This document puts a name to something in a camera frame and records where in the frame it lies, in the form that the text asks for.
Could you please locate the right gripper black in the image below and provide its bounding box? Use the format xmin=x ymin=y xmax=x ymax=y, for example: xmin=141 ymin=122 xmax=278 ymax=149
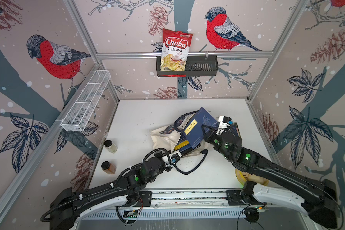
xmin=201 ymin=125 xmax=233 ymax=163

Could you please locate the cream canvas tote bag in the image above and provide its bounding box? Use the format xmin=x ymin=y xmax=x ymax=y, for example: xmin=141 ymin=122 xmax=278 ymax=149
xmin=150 ymin=111 xmax=212 ymax=153

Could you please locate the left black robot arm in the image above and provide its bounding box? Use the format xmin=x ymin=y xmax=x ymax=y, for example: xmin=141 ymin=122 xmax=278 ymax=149
xmin=40 ymin=148 xmax=182 ymax=230

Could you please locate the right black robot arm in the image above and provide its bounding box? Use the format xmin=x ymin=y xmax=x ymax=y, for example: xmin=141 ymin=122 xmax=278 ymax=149
xmin=202 ymin=125 xmax=338 ymax=229

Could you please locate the Chuba cassava chips bag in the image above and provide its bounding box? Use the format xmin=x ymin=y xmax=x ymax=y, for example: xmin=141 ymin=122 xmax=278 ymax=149
xmin=160 ymin=29 xmax=193 ymax=71

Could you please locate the yellow bamboo steamer basket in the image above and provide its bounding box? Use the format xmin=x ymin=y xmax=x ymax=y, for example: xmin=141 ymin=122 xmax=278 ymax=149
xmin=235 ymin=169 xmax=269 ymax=186

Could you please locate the clear spice jar black lid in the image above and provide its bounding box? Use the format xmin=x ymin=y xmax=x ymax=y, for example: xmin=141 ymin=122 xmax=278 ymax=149
xmin=104 ymin=140 xmax=118 ymax=153

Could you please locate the brown spice jar black lid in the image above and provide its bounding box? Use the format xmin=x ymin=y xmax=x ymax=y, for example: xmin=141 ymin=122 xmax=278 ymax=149
xmin=101 ymin=161 xmax=117 ymax=174

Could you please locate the circuit board under left base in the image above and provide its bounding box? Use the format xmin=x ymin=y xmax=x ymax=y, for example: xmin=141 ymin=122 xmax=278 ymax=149
xmin=122 ymin=210 xmax=140 ymax=220

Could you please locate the circuit board under base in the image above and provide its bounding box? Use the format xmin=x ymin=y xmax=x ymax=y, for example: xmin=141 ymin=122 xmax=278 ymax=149
xmin=246 ymin=206 xmax=269 ymax=214
xmin=122 ymin=210 xmax=140 ymax=220

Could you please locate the circuit board under right base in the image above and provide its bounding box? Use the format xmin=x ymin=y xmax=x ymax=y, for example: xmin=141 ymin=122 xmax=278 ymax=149
xmin=246 ymin=206 xmax=269 ymax=214

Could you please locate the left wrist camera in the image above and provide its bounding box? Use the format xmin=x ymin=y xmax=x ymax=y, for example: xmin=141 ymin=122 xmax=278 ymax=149
xmin=171 ymin=153 xmax=181 ymax=165

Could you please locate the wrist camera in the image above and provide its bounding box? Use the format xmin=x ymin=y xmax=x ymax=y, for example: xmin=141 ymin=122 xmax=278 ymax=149
xmin=171 ymin=153 xmax=181 ymax=165
xmin=218 ymin=116 xmax=233 ymax=129

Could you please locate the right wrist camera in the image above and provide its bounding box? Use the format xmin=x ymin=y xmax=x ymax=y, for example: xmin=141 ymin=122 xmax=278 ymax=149
xmin=218 ymin=116 xmax=233 ymax=129

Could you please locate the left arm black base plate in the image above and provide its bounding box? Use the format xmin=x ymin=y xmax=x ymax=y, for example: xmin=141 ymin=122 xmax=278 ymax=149
xmin=139 ymin=191 xmax=152 ymax=207

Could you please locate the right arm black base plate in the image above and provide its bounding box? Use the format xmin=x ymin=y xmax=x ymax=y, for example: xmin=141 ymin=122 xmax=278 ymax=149
xmin=226 ymin=190 xmax=265 ymax=206

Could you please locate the black wire wall basket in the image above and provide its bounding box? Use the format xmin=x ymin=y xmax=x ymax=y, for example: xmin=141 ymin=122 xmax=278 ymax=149
xmin=156 ymin=56 xmax=219 ymax=77

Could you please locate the horizontal aluminium rail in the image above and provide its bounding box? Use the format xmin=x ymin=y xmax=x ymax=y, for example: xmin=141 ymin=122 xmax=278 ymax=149
xmin=96 ymin=51 xmax=275 ymax=60

